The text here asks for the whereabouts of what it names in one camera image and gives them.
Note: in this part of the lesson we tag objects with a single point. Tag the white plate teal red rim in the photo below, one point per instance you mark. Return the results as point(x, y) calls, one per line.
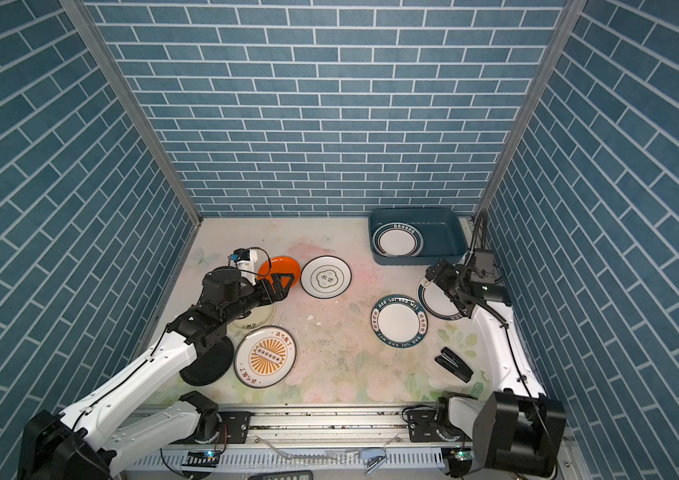
point(397, 239)

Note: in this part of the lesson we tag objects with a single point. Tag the cream plate green edge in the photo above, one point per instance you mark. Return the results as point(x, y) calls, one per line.
point(257, 318)

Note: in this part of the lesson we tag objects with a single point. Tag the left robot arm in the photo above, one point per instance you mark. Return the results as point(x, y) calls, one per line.
point(135, 372)

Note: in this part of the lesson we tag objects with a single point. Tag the white plate orange sunburst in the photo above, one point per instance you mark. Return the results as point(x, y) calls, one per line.
point(265, 357)

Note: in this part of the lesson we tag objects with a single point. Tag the white plate teal lettered rim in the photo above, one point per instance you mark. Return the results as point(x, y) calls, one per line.
point(399, 321)

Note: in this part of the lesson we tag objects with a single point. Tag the white plate clover emblem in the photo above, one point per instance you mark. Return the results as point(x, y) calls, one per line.
point(326, 277)

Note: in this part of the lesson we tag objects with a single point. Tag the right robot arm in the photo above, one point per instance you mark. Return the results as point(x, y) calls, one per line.
point(501, 372)

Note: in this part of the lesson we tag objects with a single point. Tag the orange plastic plate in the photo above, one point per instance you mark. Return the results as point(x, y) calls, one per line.
point(280, 264)

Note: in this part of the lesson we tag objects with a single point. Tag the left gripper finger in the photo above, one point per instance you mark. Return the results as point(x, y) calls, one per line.
point(284, 278)
point(281, 291)

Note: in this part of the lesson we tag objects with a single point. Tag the white plate teal red band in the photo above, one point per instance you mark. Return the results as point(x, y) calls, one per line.
point(436, 303)

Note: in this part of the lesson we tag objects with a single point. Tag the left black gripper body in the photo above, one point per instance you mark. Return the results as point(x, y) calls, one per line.
point(261, 296)

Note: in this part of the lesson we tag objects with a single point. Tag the teal plastic bin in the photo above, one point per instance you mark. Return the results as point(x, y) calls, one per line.
point(441, 229)

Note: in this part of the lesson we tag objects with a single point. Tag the black round plate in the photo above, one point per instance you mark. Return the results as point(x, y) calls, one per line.
point(211, 366)

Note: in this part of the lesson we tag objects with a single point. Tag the aluminium mounting rail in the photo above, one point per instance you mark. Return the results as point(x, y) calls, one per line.
point(316, 425)

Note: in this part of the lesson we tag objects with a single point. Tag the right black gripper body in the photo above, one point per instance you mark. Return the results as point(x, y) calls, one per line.
point(449, 280)

